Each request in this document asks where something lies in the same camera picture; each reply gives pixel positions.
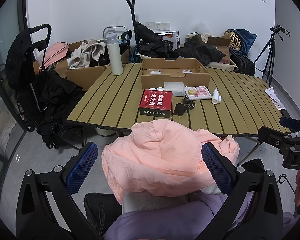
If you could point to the light grey cloth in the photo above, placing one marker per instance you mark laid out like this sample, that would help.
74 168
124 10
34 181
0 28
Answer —
140 201

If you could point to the white wall socket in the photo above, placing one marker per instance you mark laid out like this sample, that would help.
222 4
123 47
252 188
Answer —
157 25
166 25
148 25

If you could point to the clear plastic bag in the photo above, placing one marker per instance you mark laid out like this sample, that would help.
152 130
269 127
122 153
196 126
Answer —
198 28

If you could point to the black clothing heap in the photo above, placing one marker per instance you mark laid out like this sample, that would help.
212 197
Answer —
150 40

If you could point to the black folding trolley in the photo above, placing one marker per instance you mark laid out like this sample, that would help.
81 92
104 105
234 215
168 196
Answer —
17 55

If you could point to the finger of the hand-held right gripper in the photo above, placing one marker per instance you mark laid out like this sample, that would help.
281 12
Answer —
272 136
291 123

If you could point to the beige clothing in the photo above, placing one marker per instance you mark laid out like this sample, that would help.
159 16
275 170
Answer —
82 55

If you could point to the black backpack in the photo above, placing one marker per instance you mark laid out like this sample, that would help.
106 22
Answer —
243 63

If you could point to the cardboard box with labels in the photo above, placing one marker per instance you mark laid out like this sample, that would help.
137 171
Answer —
220 46

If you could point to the white bucket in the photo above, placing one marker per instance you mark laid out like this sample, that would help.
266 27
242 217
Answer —
103 131

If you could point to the beige cloth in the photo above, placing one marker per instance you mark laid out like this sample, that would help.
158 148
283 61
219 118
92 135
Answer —
225 67

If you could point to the pink cloth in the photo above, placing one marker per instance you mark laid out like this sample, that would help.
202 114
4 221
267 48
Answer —
56 52

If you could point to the pink printed wipes pack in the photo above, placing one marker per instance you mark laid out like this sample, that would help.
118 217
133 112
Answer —
202 94

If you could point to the pink jacket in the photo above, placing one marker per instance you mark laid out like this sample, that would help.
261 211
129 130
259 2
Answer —
160 155

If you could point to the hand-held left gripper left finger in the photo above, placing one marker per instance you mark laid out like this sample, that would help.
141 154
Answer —
82 165

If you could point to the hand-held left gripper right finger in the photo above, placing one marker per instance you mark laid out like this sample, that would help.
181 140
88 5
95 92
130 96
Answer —
216 167

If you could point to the white printed carton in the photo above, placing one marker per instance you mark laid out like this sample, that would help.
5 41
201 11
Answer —
175 41

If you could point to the blue bag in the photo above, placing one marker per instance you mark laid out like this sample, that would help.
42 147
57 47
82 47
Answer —
248 38

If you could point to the clear plastic swab box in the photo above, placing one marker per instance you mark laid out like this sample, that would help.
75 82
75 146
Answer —
174 88

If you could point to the purple jacket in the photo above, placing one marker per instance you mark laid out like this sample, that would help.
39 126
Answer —
165 220

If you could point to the paper receipts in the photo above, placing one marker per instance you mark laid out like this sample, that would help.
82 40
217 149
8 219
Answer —
273 97

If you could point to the black clothes pile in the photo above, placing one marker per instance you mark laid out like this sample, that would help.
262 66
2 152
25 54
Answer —
52 97

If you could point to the white thermos bottle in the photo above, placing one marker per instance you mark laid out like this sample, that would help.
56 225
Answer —
113 57

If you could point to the dark cloth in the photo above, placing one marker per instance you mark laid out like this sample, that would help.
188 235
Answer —
100 212

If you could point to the black tripod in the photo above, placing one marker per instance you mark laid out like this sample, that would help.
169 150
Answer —
270 52

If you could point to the small yellow box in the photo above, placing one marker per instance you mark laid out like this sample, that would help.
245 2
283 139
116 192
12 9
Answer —
192 91

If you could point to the black garment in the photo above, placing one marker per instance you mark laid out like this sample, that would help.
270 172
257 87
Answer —
202 52

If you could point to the red printed box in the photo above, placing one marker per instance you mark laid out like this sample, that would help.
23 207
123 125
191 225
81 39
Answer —
156 101

